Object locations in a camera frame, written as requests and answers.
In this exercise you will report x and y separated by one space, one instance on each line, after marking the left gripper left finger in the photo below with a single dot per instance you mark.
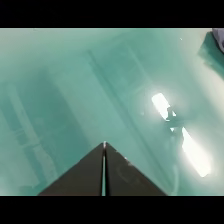
83 178

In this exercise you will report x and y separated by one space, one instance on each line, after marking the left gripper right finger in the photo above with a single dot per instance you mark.
128 178

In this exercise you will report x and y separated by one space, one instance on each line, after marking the grey garment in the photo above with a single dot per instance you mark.
219 38

